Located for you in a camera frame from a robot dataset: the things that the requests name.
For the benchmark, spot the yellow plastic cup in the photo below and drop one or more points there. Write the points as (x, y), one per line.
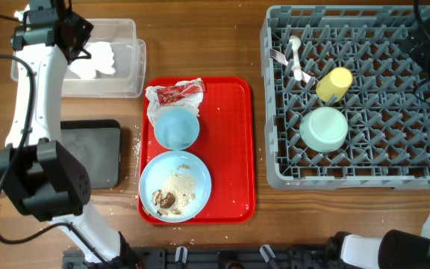
(335, 83)

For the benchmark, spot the clear plastic bin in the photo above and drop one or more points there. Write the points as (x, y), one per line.
(130, 63)

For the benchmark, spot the white plastic spoon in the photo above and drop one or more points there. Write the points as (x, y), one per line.
(296, 56)

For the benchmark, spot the red strawberry snack wrapper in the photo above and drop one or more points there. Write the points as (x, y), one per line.
(171, 94)

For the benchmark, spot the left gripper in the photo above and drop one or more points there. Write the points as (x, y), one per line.
(84, 25)

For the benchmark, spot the light blue plate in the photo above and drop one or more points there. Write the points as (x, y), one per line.
(158, 169)

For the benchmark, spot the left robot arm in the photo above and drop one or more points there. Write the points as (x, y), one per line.
(37, 173)

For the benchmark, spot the black plastic bin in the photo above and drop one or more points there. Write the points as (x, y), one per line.
(97, 146)

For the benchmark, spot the light blue bowl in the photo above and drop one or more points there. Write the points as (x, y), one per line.
(177, 129)

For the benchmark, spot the red serving tray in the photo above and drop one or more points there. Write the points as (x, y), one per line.
(225, 145)

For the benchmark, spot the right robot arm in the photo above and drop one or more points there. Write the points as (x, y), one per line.
(396, 249)

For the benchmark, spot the white plastic fork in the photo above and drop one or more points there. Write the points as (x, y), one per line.
(280, 58)

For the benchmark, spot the light green bowl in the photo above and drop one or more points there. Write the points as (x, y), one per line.
(324, 129)

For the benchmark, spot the grey dishwasher rack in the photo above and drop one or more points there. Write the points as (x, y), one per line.
(387, 106)

